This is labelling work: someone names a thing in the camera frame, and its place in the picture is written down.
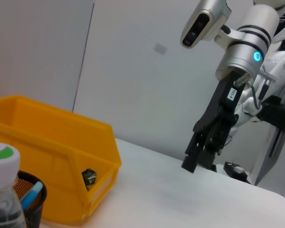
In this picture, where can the small black box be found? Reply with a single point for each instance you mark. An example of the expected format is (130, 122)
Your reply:
(230, 169)

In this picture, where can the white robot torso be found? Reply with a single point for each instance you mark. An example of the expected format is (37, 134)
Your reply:
(282, 64)

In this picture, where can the clear green-label water bottle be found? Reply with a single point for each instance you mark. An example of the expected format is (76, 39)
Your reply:
(2, 190)

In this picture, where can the black lift bracket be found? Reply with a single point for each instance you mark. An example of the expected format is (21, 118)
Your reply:
(275, 111)

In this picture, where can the green plastic wrapper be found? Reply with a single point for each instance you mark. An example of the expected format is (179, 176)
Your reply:
(89, 178)

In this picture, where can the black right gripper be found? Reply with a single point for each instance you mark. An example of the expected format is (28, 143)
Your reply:
(218, 114)

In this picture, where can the yellow plastic bin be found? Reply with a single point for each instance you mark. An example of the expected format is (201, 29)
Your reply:
(50, 142)

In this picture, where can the black mesh pen holder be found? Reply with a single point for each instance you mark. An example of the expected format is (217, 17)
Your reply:
(35, 213)

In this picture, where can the blue plastic scissors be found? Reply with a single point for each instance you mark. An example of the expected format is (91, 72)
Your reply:
(31, 197)

